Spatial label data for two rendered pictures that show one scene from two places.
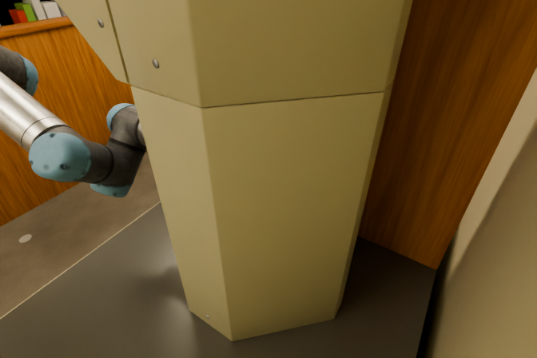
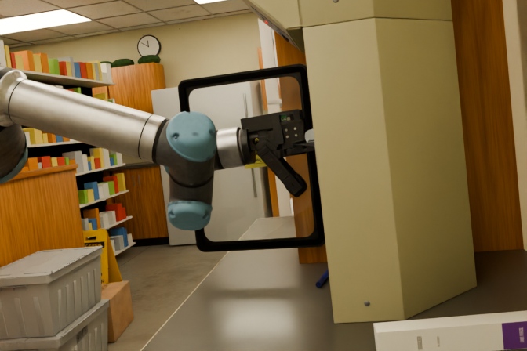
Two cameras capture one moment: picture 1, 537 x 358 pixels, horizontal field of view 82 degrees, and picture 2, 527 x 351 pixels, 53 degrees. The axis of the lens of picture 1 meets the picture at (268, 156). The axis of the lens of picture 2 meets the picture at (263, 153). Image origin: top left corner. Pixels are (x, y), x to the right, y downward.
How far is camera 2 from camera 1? 0.74 m
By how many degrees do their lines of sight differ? 38
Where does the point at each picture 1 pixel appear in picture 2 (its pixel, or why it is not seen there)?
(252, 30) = not seen: outside the picture
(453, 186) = (497, 146)
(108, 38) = not seen: outside the picture
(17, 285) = not seen: outside the picture
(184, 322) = (340, 328)
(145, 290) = (266, 331)
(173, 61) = not seen: outside the picture
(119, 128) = not seen: hidden behind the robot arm
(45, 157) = (190, 127)
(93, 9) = not seen: outside the picture
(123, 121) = not seen: hidden behind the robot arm
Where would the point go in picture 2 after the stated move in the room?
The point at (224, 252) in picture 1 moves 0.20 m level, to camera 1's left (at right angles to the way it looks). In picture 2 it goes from (391, 160) to (274, 178)
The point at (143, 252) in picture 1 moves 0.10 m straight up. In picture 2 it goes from (223, 319) to (216, 262)
